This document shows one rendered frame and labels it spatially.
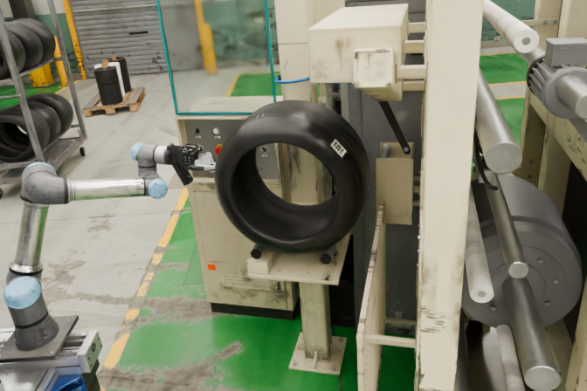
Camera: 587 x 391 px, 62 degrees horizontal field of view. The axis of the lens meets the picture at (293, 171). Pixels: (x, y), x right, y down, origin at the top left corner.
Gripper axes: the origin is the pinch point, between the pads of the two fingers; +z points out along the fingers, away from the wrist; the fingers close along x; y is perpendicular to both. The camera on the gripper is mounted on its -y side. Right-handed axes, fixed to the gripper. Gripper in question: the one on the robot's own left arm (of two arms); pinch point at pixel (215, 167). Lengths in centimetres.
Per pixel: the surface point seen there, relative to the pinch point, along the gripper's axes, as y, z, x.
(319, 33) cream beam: 60, 45, -35
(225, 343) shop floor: -125, -10, 32
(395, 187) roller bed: -7, 70, 20
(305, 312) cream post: -86, 35, 27
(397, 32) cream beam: 62, 65, -35
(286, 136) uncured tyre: 21.4, 31.2, -11.9
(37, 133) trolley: -93, -270, 206
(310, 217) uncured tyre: -24.7, 36.8, 15.1
